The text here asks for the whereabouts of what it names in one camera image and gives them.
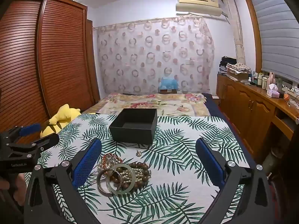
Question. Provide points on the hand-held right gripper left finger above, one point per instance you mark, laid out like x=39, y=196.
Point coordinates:
x=86, y=161

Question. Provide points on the blue bag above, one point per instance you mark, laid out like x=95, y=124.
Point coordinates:
x=169, y=82

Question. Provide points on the cream tied curtain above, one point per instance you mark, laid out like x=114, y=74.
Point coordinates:
x=237, y=32

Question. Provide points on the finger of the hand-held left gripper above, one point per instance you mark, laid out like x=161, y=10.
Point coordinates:
x=30, y=130
x=48, y=140

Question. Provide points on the cream wall air conditioner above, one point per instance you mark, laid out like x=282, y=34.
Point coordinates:
x=198, y=2

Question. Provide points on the circle pattern curtain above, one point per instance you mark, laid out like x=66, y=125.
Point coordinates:
x=144, y=56

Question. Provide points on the dark folded clothes stack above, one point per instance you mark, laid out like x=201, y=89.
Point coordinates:
x=225, y=64

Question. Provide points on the row of cosmetic bottles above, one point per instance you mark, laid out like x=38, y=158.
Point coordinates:
x=264, y=80

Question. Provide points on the black box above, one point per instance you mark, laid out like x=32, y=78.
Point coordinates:
x=130, y=133

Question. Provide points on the person's left hand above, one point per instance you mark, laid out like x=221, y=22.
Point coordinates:
x=21, y=187

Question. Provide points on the floral folded cloth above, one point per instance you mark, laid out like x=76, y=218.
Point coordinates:
x=238, y=68

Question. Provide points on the small gold earring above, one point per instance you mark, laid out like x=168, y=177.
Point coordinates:
x=139, y=153

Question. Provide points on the wooden sideboard cabinet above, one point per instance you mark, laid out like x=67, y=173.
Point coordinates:
x=245, y=105

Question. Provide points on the pale jade bangle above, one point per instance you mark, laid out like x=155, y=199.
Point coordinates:
x=120, y=166

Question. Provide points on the pink tissue box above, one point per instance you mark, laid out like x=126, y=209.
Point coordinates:
x=272, y=92

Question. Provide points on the wooden louvered wardrobe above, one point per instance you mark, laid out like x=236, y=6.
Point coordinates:
x=58, y=51

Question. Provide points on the green leaf print tablecloth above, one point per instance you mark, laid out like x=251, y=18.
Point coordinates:
x=177, y=144

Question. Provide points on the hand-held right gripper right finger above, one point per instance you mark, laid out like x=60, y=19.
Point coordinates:
x=210, y=161

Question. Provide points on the yellow plush toy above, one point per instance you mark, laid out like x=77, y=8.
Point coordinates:
x=58, y=119

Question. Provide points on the silver metal bangle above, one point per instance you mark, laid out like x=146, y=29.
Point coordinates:
x=99, y=182

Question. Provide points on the dark blue bed sheet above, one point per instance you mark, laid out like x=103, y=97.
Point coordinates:
x=224, y=121

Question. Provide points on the grey window blind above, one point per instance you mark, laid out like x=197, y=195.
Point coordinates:
x=278, y=28

